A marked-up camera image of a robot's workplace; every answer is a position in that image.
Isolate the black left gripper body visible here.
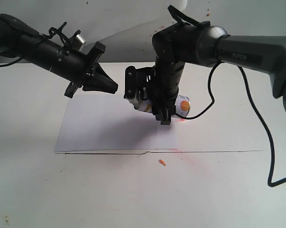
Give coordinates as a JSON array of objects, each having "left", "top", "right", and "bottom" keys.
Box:
[{"left": 64, "top": 42, "right": 105, "bottom": 98}]

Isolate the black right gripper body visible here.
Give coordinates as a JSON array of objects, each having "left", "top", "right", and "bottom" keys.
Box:
[{"left": 149, "top": 59, "right": 185, "bottom": 114}]

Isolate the spray paint can with dots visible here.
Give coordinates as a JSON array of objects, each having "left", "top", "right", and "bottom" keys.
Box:
[{"left": 128, "top": 91, "right": 191, "bottom": 117}]

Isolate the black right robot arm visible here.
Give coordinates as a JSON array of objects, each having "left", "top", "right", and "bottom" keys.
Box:
[{"left": 149, "top": 21, "right": 286, "bottom": 125}]

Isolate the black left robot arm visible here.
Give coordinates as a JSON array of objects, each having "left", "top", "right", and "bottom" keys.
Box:
[{"left": 0, "top": 14, "right": 118, "bottom": 98}]

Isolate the white paper sheet stack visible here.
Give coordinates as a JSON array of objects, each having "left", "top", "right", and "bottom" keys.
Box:
[{"left": 54, "top": 94, "right": 177, "bottom": 152}]

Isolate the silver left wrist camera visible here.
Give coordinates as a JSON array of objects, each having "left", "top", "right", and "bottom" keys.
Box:
[{"left": 71, "top": 34, "right": 86, "bottom": 52}]

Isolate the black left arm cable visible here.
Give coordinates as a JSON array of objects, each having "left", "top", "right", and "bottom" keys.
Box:
[{"left": 0, "top": 21, "right": 82, "bottom": 67}]

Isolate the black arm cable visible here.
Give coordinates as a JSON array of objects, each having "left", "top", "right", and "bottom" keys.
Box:
[
  {"left": 168, "top": 4, "right": 286, "bottom": 188},
  {"left": 0, "top": 21, "right": 82, "bottom": 67}
]

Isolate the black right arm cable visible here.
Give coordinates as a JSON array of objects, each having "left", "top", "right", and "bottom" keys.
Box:
[{"left": 168, "top": 4, "right": 286, "bottom": 188}]

